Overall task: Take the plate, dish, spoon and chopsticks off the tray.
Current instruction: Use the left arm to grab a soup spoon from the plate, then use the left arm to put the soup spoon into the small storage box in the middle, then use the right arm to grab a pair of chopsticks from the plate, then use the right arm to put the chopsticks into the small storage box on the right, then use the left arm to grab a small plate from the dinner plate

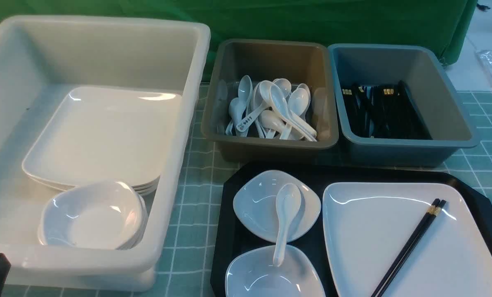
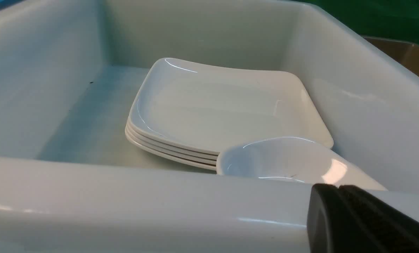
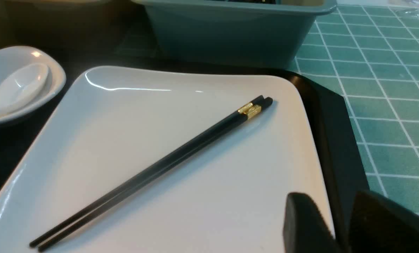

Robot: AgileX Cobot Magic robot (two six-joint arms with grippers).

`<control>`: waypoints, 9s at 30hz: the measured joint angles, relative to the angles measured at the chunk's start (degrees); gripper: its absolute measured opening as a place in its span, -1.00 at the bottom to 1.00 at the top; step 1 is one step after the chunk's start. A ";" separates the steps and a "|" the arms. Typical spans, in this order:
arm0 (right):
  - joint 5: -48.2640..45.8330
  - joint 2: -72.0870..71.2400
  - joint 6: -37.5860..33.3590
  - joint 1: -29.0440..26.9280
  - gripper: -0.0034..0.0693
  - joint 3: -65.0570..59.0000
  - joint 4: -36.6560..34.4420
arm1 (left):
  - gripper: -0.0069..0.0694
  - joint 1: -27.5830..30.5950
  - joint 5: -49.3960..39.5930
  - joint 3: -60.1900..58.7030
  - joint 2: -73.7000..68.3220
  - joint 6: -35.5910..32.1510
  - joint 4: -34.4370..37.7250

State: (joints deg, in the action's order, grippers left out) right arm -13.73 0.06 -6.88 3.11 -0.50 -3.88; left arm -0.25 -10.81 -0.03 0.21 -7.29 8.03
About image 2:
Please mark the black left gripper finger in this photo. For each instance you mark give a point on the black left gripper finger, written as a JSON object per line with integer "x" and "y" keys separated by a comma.
{"x": 348, "y": 219}

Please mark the top white square plate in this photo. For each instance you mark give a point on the top white square plate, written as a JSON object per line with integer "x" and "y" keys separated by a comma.
{"x": 210, "y": 108}

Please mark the stacked white plate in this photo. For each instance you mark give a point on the stacked white plate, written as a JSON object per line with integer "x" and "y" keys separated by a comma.
{"x": 167, "y": 156}
{"x": 173, "y": 153}
{"x": 191, "y": 152}

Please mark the bottom stacked white plate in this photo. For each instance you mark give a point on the bottom stacked white plate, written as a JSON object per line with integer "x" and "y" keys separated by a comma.
{"x": 167, "y": 156}

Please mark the white bowl in tub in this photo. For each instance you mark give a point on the white bowl in tub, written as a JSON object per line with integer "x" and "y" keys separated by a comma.
{"x": 292, "y": 159}

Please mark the brown plastic bin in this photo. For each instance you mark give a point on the brown plastic bin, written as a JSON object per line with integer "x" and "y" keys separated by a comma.
{"x": 405, "y": 53}

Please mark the green backdrop cloth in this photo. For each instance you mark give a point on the green backdrop cloth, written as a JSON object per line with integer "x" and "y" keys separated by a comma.
{"x": 394, "y": 19}

